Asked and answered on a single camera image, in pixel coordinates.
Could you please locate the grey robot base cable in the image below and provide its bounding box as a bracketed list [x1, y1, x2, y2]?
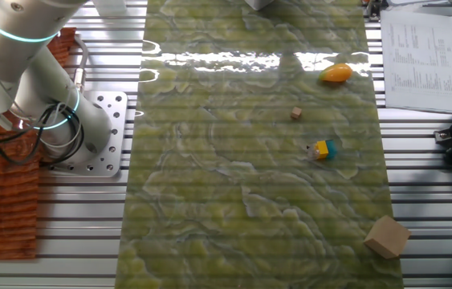
[71, 34, 90, 96]

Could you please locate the red-brown wood grain board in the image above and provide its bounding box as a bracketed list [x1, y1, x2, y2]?
[0, 26, 78, 260]

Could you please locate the silver frame bracket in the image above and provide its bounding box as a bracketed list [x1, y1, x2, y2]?
[364, 0, 385, 22]

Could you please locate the white drawer cabinet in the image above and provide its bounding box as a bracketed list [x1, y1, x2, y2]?
[243, 0, 277, 12]

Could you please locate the printed white paper sheet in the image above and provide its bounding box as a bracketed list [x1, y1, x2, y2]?
[380, 10, 452, 116]

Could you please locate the large wooden block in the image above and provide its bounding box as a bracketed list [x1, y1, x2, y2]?
[363, 215, 412, 260]

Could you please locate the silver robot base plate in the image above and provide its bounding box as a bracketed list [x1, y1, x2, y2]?
[43, 90, 129, 177]

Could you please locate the yellow toy mango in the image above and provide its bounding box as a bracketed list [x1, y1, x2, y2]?
[317, 63, 354, 83]

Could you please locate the yellow teal toy block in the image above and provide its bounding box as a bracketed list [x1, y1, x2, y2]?
[306, 139, 338, 161]

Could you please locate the green marble pattern mat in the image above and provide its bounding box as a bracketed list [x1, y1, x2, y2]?
[114, 0, 405, 289]

